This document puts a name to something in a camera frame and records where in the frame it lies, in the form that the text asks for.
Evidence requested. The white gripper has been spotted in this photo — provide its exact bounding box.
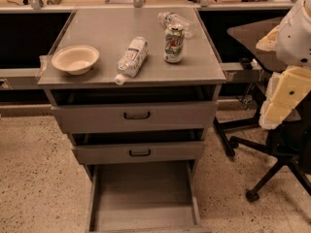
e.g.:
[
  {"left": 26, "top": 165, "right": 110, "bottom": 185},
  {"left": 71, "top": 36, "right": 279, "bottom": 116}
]
[{"left": 256, "top": 26, "right": 311, "bottom": 130}]

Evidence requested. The clear plastic water bottle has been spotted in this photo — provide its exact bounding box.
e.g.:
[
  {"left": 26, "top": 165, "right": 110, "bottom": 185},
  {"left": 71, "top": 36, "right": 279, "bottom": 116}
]
[{"left": 115, "top": 37, "right": 149, "bottom": 85}]

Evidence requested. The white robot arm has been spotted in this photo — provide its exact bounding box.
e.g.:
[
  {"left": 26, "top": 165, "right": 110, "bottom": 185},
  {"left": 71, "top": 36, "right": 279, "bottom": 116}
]
[{"left": 256, "top": 0, "right": 311, "bottom": 130}]

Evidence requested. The crushed clear plastic bottle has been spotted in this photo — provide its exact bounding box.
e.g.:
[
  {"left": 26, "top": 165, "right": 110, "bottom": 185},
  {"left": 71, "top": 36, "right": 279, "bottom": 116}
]
[{"left": 157, "top": 12, "right": 195, "bottom": 39}]

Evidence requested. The grey top drawer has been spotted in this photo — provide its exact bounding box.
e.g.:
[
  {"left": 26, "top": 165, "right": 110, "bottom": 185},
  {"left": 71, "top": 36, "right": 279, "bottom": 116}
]
[{"left": 52, "top": 101, "right": 218, "bottom": 134}]

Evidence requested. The grey drawer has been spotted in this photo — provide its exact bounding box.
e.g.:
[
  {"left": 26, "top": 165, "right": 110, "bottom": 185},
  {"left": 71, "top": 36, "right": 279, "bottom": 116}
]
[
  {"left": 72, "top": 141, "right": 204, "bottom": 165},
  {"left": 86, "top": 161, "right": 212, "bottom": 233},
  {"left": 52, "top": 101, "right": 218, "bottom": 134}
]

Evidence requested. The grey drawer cabinet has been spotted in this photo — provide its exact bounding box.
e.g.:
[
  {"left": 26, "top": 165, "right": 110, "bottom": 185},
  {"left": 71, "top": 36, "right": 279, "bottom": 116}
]
[{"left": 39, "top": 8, "right": 225, "bottom": 169}]

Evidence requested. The grey middle drawer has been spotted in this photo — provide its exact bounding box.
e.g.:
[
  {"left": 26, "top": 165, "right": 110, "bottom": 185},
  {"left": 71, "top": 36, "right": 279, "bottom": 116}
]
[{"left": 72, "top": 141, "right": 204, "bottom": 165}]

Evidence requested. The grey bottom drawer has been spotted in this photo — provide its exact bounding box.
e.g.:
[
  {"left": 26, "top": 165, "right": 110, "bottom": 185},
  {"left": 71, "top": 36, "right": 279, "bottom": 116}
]
[{"left": 86, "top": 161, "right": 212, "bottom": 233}]

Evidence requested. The green soda can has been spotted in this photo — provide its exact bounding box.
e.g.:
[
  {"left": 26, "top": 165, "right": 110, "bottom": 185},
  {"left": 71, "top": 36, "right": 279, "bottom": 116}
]
[{"left": 164, "top": 24, "right": 184, "bottom": 63}]

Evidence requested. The black office chair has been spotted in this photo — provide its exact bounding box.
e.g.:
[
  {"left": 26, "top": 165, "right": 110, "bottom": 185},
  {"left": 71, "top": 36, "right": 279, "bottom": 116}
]
[{"left": 229, "top": 17, "right": 311, "bottom": 202}]

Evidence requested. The white paper bowl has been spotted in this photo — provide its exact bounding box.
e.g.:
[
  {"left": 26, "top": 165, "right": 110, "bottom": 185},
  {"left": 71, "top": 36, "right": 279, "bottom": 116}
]
[{"left": 52, "top": 45, "right": 99, "bottom": 75}]

